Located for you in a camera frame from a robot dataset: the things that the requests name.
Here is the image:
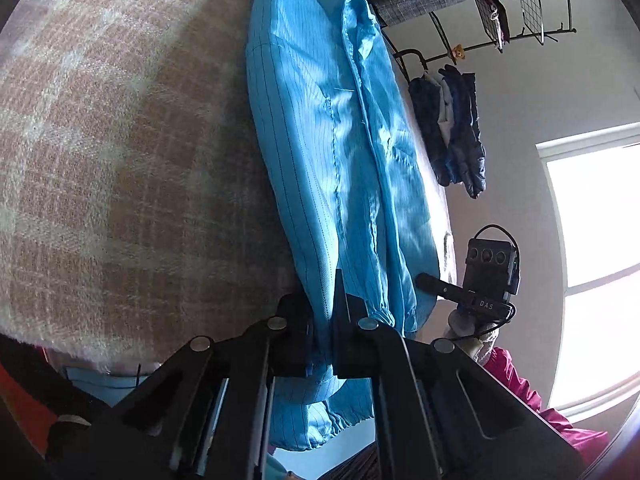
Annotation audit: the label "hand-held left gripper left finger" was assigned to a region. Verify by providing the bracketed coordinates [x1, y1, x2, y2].
[45, 294, 316, 480]

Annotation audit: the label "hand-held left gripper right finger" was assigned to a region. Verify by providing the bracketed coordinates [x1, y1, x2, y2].
[332, 269, 591, 480]

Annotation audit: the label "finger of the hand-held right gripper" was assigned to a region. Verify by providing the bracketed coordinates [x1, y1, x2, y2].
[416, 272, 473, 307]

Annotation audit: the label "light blue striped jacket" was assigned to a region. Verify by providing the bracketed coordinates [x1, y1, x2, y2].
[245, 0, 441, 453]

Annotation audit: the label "black metal clothes rack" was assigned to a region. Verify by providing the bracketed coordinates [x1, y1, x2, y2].
[365, 0, 577, 86]

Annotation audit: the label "person's right hand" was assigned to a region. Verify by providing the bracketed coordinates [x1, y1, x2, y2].
[446, 308, 501, 366]

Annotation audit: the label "window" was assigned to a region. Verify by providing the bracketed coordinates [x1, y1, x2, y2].
[535, 122, 640, 426]

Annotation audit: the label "dark jackets on rack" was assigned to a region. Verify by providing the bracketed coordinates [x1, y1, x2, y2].
[407, 65, 457, 187]

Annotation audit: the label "pink plaid blanket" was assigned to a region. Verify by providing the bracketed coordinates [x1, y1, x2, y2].
[0, 0, 456, 376]

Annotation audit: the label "black metal tube frame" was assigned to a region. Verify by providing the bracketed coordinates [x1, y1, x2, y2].
[392, 49, 427, 84]

